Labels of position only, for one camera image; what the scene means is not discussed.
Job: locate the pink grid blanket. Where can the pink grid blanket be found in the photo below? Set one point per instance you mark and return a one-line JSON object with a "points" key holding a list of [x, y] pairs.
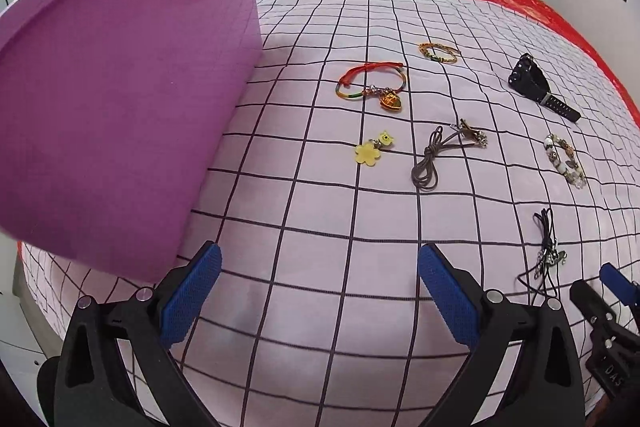
{"points": [[325, 257]]}

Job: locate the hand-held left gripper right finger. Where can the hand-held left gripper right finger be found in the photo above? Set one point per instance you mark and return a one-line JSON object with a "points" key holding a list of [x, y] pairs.
{"points": [[447, 297]]}

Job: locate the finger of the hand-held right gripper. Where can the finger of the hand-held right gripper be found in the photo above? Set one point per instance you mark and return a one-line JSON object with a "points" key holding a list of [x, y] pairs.
{"points": [[619, 281], [589, 298]]}

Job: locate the black wrist watch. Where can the black wrist watch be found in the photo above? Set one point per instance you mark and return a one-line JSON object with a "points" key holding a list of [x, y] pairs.
{"points": [[530, 79]]}

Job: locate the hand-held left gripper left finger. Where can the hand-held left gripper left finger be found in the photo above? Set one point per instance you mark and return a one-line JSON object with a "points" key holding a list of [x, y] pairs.
{"points": [[192, 294]]}

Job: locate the purple plastic basin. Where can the purple plastic basin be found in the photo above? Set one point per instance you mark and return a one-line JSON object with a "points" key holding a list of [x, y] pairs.
{"points": [[125, 107]]}

